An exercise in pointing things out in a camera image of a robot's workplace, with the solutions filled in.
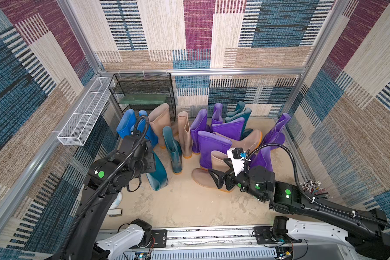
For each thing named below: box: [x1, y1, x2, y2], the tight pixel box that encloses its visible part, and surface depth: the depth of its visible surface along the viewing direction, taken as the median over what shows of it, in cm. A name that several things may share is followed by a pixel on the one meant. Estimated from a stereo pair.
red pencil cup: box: [301, 179, 329, 196], surface depth 73 cm
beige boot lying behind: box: [212, 128, 263, 151], surface depth 92 cm
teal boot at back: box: [226, 100, 246, 117], surface depth 92 cm
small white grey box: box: [106, 208, 123, 218], surface depth 81 cm
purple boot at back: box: [211, 102, 224, 126], surface depth 91 cm
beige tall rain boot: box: [148, 102, 171, 149], surface depth 91 cm
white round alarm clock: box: [109, 192, 123, 210], surface depth 84 cm
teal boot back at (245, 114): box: [224, 107, 254, 141], surface depth 90 cm
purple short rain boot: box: [197, 130, 233, 171], surface depth 79 cm
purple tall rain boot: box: [190, 108, 208, 154], surface depth 85 cm
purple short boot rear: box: [211, 117, 245, 141], surface depth 87 cm
